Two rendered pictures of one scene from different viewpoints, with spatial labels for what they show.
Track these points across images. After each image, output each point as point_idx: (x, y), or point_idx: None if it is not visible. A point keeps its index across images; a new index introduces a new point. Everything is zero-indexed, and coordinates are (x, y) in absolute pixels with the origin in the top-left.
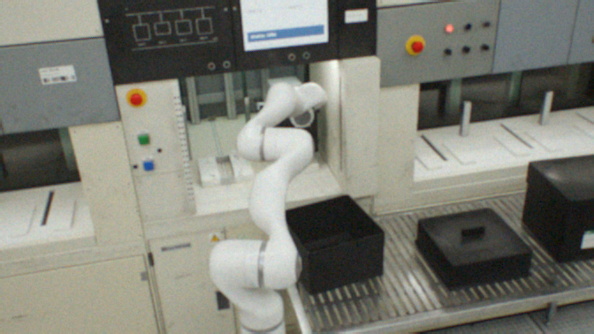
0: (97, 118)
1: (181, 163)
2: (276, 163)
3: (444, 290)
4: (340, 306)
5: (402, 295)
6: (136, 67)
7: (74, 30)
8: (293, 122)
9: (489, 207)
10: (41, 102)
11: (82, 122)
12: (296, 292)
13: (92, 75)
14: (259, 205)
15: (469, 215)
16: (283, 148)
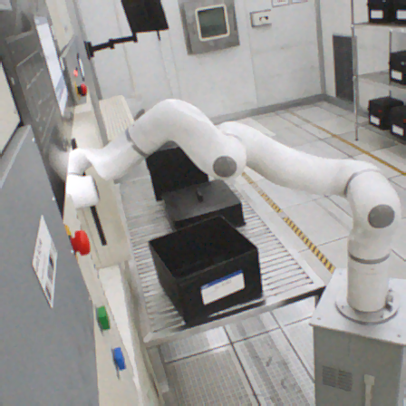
0: (91, 323)
1: (111, 326)
2: (273, 140)
3: (244, 227)
4: (274, 272)
5: (254, 243)
6: (53, 179)
7: (2, 115)
8: (97, 198)
9: (134, 213)
10: (72, 366)
11: (94, 352)
12: (259, 302)
13: (55, 225)
14: (324, 162)
15: (171, 200)
16: (249, 136)
